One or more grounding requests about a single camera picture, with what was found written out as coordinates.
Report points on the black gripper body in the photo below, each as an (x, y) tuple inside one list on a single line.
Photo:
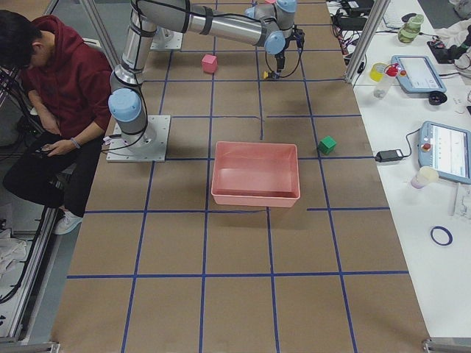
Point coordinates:
[(280, 61)]

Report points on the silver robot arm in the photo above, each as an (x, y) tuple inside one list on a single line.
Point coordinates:
[(270, 26)]

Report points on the person's hand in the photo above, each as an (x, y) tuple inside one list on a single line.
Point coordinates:
[(60, 147)]

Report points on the pink foam cube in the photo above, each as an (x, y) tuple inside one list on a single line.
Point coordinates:
[(209, 63)]

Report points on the yellow tape roll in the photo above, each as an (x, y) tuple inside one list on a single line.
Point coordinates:
[(377, 71)]

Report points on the green cube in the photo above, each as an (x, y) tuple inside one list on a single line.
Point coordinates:
[(327, 145)]

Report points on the pink plastic bin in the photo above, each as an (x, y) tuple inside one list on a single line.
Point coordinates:
[(255, 174)]

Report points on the green glass jar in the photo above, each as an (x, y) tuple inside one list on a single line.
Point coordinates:
[(410, 29)]

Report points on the blue teach pendant far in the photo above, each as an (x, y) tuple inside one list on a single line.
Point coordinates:
[(418, 74)]

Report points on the blue teach pendant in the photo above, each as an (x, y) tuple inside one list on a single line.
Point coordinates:
[(418, 74), (446, 149)]

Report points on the black power adapter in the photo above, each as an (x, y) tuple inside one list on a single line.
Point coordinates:
[(386, 156)]

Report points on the translucent plastic cup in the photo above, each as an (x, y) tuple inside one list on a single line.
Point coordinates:
[(425, 176)]

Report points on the blue teach pendant near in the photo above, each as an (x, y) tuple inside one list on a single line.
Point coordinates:
[(446, 149)]

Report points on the person in red hoodie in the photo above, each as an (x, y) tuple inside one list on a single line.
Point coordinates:
[(68, 84)]

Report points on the black game controller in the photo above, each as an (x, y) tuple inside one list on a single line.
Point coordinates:
[(44, 139)]

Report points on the aluminium frame post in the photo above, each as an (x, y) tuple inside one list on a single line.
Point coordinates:
[(371, 25)]

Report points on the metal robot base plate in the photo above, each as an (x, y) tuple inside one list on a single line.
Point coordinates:
[(143, 147)]

